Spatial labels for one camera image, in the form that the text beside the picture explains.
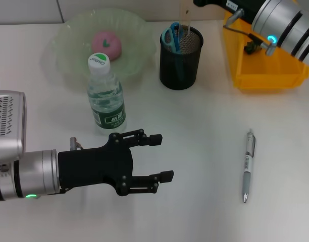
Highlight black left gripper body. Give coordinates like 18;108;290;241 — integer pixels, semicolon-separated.
58;133;134;197

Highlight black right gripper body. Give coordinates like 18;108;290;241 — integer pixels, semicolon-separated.
193;0;265;25

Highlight clear plastic ruler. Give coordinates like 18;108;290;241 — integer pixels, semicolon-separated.
179;0;192;43

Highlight green plastic scrap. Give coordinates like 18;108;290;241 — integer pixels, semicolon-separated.
244;41;261;55

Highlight blue handled scissors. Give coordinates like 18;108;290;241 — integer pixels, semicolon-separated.
161;22;187;81

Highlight clear green-label water bottle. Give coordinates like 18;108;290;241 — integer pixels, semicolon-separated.
86;52;127;136

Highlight grey white ballpoint pen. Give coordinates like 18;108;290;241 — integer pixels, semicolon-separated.
242;128;256;204

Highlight pink peach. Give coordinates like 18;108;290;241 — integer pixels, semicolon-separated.
91;30;123;61

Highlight black mesh pen holder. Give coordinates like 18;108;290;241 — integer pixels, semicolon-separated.
159;24;204;90

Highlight green glass fruit plate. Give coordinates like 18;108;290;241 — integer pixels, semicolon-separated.
53;8;157;85

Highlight yellow plastic bin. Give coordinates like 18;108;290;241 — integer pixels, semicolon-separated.
222;11;309;90

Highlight right gripper cable with connector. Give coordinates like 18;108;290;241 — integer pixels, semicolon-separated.
222;9;279;56

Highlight gripper cable with connector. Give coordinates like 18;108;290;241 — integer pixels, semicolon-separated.
222;9;279;56
69;137;84;151

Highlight left gripper cable with connector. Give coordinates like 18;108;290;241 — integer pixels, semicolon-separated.
69;137;84;151

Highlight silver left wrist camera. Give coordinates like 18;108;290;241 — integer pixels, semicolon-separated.
0;90;27;162

